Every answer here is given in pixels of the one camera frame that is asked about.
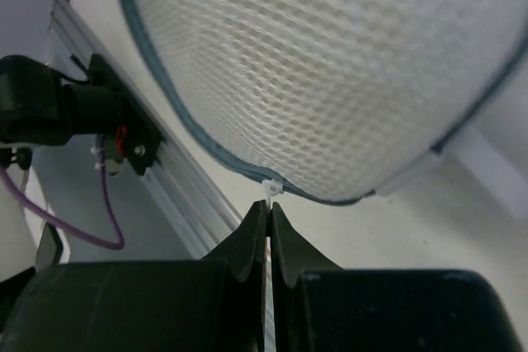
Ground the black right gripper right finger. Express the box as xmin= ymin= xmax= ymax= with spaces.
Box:
xmin=270 ymin=203 xmax=342 ymax=351

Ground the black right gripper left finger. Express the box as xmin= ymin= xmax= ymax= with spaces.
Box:
xmin=203 ymin=200 xmax=268 ymax=351

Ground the white mesh laundry bag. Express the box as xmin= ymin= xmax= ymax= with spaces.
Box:
xmin=120 ymin=0 xmax=527 ymax=205

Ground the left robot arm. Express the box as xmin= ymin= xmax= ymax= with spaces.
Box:
xmin=1 ymin=55 xmax=123 ymax=146

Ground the aluminium mounting rail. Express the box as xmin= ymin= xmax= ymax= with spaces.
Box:
xmin=50 ymin=0 xmax=241 ymax=258

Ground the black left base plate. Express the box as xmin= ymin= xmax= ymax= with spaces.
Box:
xmin=88 ymin=54 xmax=164 ymax=176

